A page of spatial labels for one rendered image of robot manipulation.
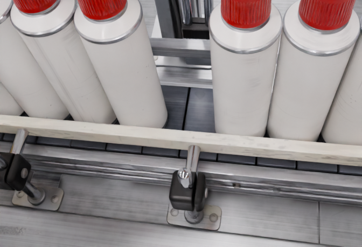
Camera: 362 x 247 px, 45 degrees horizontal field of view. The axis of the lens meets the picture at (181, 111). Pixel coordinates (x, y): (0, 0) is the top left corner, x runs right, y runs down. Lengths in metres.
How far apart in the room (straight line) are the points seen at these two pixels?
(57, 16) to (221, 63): 0.12
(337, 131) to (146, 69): 0.18
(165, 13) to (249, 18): 0.23
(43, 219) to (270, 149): 0.22
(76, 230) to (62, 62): 0.16
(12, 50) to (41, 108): 0.09
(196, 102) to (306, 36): 0.19
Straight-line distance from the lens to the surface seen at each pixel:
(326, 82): 0.34
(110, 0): 0.31
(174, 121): 0.46
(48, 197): 0.51
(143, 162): 0.44
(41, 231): 0.45
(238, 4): 0.28
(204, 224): 0.46
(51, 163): 0.49
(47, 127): 0.45
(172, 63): 0.56
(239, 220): 0.47
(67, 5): 0.35
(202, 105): 0.46
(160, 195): 0.48
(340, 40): 0.31
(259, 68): 0.32
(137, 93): 0.38
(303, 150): 0.41
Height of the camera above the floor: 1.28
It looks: 59 degrees down
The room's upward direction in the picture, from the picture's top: 11 degrees counter-clockwise
